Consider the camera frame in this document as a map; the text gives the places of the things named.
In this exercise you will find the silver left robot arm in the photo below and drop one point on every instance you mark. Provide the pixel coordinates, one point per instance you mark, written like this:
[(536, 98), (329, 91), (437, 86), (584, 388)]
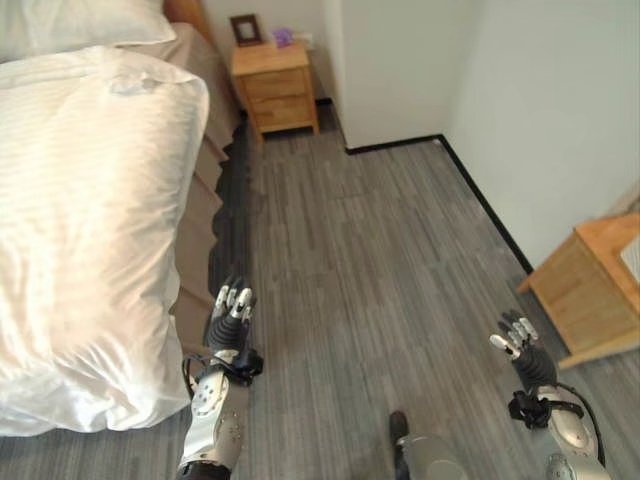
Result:
[(212, 415)]

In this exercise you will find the wooden headboard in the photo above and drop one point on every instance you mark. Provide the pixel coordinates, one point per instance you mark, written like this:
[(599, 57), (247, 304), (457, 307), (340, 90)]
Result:
[(192, 17)]

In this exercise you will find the wooden two-drawer nightstand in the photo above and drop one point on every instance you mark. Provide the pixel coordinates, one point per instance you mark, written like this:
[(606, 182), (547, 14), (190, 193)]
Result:
[(276, 87)]

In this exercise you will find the white pillow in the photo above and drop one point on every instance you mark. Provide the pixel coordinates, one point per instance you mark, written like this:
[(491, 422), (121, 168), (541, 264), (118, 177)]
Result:
[(75, 22)]

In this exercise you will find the silver robot leg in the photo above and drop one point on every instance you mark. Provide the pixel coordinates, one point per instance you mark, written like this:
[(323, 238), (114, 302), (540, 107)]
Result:
[(432, 457)]

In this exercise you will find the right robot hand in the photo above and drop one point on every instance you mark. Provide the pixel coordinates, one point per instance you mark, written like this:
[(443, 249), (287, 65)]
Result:
[(531, 361)]

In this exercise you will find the dark wooden picture frame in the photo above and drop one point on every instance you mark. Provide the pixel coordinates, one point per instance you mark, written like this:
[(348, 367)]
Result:
[(246, 29)]

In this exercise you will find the dark robot foot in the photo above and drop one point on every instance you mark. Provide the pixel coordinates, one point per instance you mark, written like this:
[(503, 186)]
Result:
[(398, 425)]

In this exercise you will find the white striped duvet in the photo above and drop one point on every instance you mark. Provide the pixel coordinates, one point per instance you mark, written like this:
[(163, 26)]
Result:
[(85, 225)]

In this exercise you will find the light wooden cabinet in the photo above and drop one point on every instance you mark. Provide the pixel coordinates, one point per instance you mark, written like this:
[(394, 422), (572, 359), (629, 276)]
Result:
[(587, 290)]

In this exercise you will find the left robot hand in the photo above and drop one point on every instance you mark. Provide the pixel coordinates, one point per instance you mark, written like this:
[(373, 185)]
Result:
[(227, 326)]

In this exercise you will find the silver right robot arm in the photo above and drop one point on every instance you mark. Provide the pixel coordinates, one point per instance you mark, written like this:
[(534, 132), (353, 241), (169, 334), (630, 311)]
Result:
[(565, 432)]

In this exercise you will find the small purple object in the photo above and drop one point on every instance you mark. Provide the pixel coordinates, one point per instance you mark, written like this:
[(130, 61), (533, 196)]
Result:
[(283, 37)]

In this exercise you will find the beige bed base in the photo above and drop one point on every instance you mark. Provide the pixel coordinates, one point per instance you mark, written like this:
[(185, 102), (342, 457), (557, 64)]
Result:
[(207, 150)]

